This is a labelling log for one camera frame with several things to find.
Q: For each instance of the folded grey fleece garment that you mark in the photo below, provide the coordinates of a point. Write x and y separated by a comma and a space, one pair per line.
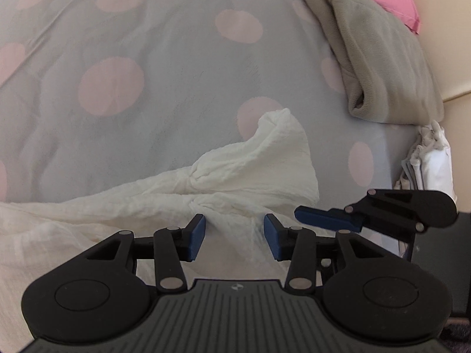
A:
386, 62

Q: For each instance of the folded white garment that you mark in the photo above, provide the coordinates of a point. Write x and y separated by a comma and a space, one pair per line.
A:
430, 161

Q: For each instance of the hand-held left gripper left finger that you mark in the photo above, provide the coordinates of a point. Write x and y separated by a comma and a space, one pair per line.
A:
197, 237

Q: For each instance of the white crinkled garment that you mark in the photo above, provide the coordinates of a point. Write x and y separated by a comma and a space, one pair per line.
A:
257, 154

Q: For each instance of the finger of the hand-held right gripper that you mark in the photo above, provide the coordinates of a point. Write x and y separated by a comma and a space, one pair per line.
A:
323, 217

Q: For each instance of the polka dot bedsheet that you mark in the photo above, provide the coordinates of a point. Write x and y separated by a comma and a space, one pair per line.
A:
165, 44

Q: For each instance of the beige headboard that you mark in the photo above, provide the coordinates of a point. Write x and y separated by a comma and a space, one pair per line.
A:
449, 44

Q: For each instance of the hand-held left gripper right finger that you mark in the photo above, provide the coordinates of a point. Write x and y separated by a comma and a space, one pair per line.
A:
272, 237

